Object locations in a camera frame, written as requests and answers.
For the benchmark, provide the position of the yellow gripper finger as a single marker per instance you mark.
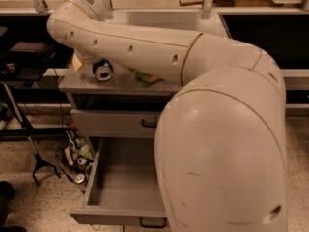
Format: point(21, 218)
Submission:
point(76, 63)

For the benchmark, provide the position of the blue pepsi can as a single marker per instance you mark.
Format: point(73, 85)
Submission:
point(103, 70)

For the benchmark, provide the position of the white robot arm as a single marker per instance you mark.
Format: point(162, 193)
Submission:
point(220, 142)

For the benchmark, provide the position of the closed grey upper drawer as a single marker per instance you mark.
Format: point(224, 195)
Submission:
point(121, 124)

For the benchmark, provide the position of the grey drawer cabinet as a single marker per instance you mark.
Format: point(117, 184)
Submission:
point(123, 92)

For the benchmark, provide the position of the open grey middle drawer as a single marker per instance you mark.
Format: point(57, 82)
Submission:
point(123, 187)

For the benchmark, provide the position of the dark box on shelf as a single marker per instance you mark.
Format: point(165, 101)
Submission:
point(32, 52)

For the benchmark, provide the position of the green chip bag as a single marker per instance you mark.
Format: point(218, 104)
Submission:
point(144, 77)

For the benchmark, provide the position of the pile of cans and trash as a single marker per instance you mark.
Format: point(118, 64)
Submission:
point(77, 158)

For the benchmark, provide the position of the black grabber tool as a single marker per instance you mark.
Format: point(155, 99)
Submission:
point(27, 129)

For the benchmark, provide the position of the wooden handle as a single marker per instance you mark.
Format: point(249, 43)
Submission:
point(190, 2)

